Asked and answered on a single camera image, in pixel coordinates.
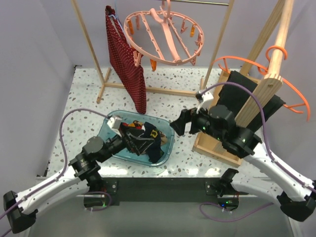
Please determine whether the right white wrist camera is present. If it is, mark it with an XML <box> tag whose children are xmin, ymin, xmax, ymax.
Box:
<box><xmin>196</xmin><ymin>91</ymin><xmax>214</xmax><ymax>114</ymax></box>

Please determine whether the aluminium rail frame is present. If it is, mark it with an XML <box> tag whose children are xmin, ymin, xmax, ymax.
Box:
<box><xmin>18</xmin><ymin>160</ymin><xmax>304</xmax><ymax>237</ymax></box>

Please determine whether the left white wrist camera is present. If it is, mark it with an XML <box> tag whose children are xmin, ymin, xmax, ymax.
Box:
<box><xmin>107</xmin><ymin>116</ymin><xmax>122</xmax><ymax>136</ymax></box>

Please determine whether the orange plastic hanger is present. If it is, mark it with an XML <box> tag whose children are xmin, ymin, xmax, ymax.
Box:
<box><xmin>211</xmin><ymin>45</ymin><xmax>311</xmax><ymax>122</ymax></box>

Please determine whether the beige brown argyle sock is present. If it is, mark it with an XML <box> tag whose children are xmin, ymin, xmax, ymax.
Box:
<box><xmin>159</xmin><ymin>131</ymin><xmax>168</xmax><ymax>147</ymax></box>

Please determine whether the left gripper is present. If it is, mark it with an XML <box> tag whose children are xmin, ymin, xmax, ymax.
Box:
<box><xmin>98</xmin><ymin>123</ymin><xmax>154</xmax><ymax>163</ymax></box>

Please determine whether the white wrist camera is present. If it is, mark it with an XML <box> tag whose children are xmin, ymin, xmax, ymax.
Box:
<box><xmin>107</xmin><ymin>116</ymin><xmax>122</xmax><ymax>136</ymax></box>
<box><xmin>196</xmin><ymin>91</ymin><xmax>214</xmax><ymax>114</ymax></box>

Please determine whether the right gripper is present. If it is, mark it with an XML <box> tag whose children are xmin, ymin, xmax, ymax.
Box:
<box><xmin>170</xmin><ymin>102</ymin><xmax>225</xmax><ymax>141</ymax></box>

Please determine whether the wooden clothes rack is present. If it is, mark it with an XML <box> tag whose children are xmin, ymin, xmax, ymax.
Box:
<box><xmin>70</xmin><ymin>0</ymin><xmax>296</xmax><ymax>168</ymax></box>

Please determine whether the black garment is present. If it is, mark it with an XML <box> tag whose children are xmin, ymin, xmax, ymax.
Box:
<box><xmin>217</xmin><ymin>70</ymin><xmax>286</xmax><ymax>133</ymax></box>

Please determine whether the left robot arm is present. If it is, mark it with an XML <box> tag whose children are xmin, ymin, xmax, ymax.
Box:
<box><xmin>1</xmin><ymin>127</ymin><xmax>155</xmax><ymax>234</ymax></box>

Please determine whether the black multicolour argyle sock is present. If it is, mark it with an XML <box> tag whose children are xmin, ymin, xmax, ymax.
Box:
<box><xmin>120</xmin><ymin>120</ymin><xmax>145</xmax><ymax>133</ymax></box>

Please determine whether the light blue hanger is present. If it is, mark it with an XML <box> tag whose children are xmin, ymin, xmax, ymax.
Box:
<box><xmin>113</xmin><ymin>0</ymin><xmax>122</xmax><ymax>28</ymax></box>

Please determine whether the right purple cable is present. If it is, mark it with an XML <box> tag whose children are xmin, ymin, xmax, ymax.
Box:
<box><xmin>196</xmin><ymin>82</ymin><xmax>316</xmax><ymax>222</ymax></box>

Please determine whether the blue transparent plastic basin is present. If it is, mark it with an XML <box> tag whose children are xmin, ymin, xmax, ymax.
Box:
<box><xmin>109</xmin><ymin>110</ymin><xmax>174</xmax><ymax>167</ymax></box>

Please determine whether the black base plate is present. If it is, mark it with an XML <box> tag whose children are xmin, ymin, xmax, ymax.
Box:
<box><xmin>83</xmin><ymin>178</ymin><xmax>237</xmax><ymax>208</ymax></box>

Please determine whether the pink round clip hanger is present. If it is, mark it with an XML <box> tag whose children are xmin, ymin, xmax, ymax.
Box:
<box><xmin>123</xmin><ymin>0</ymin><xmax>204</xmax><ymax>71</ymax></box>

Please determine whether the red polka dot garment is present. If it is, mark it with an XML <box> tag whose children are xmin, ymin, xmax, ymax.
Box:
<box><xmin>105</xmin><ymin>5</ymin><xmax>147</xmax><ymax>114</ymax></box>

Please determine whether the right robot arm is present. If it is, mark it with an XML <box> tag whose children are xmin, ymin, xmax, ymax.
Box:
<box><xmin>170</xmin><ymin>105</ymin><xmax>316</xmax><ymax>222</ymax></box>

